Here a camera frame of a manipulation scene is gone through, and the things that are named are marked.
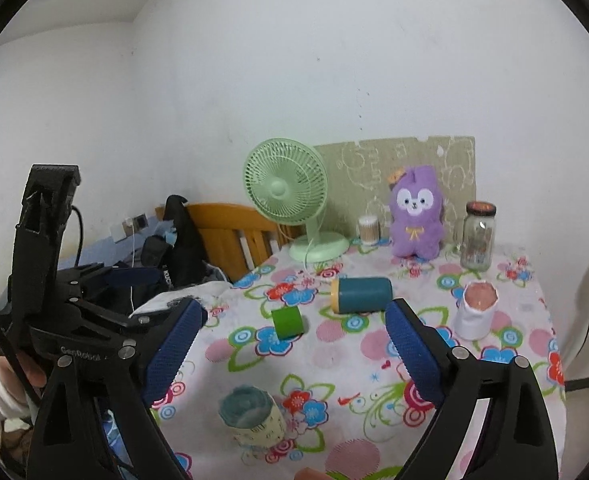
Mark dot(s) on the white cloth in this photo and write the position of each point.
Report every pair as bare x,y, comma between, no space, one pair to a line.
194,291

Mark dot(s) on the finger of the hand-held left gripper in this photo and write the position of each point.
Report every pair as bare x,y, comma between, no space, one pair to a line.
134,275
109,316

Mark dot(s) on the blue bed sheet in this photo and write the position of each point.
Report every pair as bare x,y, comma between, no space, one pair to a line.
99,252

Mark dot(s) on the person's left hand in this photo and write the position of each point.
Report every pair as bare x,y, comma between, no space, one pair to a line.
29,375

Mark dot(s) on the wooden headboard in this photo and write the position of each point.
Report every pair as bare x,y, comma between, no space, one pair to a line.
224,230

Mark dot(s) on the purple plush toy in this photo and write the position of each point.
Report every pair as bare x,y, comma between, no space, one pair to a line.
417,230

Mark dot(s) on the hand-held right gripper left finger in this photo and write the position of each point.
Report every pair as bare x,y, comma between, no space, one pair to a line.
172,350

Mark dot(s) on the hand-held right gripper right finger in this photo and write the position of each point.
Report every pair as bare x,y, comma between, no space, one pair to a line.
414,355

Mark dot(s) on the teal cup with yellow lid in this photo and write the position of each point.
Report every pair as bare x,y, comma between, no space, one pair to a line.
367,295

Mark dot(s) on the black bag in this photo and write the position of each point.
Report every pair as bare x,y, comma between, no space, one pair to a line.
187,245

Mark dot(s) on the green desk fan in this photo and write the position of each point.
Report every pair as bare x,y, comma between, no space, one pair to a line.
279,187

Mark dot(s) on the paper-wrapped cup with teal inside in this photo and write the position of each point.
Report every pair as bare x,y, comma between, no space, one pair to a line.
262,430

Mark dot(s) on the cotton swab container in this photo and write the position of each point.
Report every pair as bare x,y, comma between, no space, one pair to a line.
368,232

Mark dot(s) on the white cup with pink inside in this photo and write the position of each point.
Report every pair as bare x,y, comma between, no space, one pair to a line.
472,322

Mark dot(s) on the glass jar with dark lid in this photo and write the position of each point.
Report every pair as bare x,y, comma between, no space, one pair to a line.
477,245

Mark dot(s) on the floral tablecloth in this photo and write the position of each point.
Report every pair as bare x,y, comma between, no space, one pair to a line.
344,360

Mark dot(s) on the beige patterned board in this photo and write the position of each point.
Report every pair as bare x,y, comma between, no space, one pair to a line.
364,170

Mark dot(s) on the small green cup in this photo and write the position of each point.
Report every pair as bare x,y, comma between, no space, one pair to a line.
288,322

